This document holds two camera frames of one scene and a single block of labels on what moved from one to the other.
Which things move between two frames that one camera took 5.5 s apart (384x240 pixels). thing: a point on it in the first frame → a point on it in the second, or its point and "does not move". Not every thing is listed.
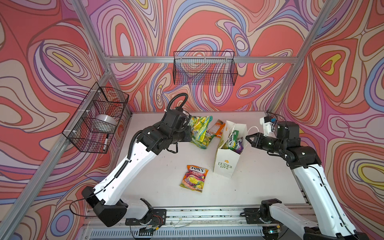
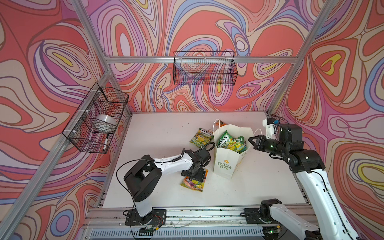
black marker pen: x=106 y=142 does not move
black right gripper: x=256 y=143 does not move
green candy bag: x=232 y=139 → x=240 y=146
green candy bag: x=200 y=136 → x=227 y=141
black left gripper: x=187 y=129 → x=200 y=177
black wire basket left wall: x=92 y=126 does not move
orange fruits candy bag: x=194 y=178 does not move
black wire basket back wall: x=204 y=68 does not move
